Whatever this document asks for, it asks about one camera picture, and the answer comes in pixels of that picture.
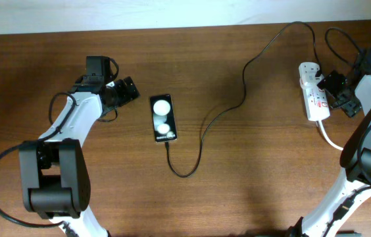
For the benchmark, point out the white power strip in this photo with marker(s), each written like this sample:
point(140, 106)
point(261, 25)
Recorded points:
point(316, 105)

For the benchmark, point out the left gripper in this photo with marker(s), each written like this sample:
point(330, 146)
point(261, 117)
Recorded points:
point(125, 95)

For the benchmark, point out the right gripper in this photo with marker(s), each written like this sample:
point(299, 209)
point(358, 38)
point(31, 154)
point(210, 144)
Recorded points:
point(350, 106)

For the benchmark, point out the white USB wall adapter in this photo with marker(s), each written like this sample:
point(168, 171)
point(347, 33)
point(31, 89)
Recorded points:
point(310, 74)

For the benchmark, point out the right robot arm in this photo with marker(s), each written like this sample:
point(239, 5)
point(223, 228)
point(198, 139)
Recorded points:
point(353, 185)

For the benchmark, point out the black smartphone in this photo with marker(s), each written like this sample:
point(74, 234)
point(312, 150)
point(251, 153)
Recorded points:
point(164, 124)

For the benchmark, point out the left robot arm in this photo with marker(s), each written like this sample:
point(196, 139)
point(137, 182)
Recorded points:
point(55, 181)

